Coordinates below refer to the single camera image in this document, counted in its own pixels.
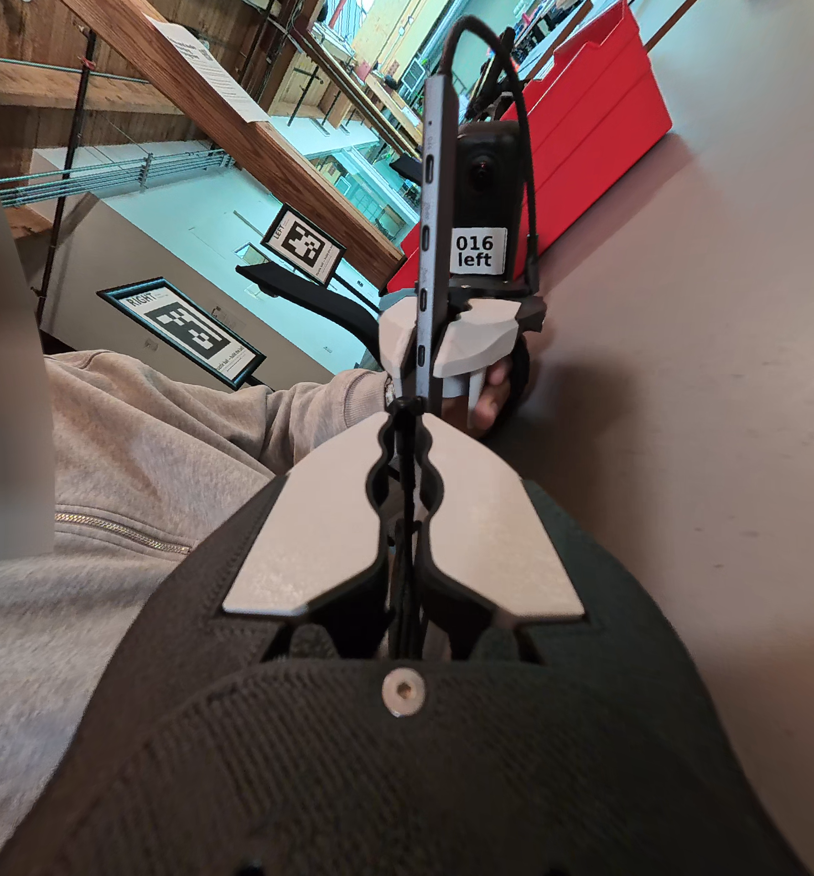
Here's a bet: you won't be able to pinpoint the framed black-white marker sign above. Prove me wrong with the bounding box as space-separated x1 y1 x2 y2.
97 276 268 392
261 203 347 286

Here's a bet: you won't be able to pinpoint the wooden beam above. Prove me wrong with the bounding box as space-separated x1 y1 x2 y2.
58 0 405 290

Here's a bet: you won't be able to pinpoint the black braided USB cable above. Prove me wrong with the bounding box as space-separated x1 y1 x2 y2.
437 17 543 292

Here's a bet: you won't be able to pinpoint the person's left hand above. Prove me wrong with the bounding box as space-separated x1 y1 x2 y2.
441 355 515 440

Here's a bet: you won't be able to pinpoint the person's left forearm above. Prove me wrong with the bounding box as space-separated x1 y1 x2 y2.
263 368 390 475

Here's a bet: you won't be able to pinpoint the black office chair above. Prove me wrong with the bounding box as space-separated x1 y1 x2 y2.
236 262 384 372

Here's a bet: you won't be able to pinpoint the grey desk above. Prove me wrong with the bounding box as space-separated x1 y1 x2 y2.
482 0 814 876

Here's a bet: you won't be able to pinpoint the white paper notice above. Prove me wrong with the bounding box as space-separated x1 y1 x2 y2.
145 14 272 125

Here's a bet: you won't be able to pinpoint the red storage bin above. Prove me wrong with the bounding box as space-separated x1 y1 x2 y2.
386 0 674 295

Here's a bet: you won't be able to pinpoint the grey metal conduit rods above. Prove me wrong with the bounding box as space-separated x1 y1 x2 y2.
0 149 235 208

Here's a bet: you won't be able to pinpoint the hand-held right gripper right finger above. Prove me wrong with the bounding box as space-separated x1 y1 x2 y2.
415 414 587 624

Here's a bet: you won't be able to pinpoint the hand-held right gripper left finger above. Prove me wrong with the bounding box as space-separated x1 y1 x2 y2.
221 412 397 617

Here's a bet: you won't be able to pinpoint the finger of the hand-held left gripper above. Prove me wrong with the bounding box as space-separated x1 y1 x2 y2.
433 300 522 418
378 300 421 399

